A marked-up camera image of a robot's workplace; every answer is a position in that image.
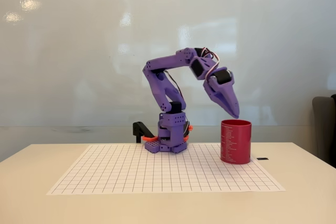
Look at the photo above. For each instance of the purple gripper black servo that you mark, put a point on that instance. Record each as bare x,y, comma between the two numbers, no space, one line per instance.
220,88

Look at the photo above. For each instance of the purple robot arm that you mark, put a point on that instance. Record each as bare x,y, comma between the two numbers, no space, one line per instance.
162,87

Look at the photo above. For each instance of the red cup with white print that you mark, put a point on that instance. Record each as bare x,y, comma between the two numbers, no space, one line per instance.
236,142

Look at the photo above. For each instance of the small flat black piece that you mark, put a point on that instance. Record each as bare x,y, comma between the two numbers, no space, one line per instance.
262,158

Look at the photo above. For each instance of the white grid paper sheet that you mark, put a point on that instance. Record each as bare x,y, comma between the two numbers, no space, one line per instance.
162,174

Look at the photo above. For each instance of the dark grey chair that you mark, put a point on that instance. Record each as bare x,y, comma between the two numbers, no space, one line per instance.
324,129

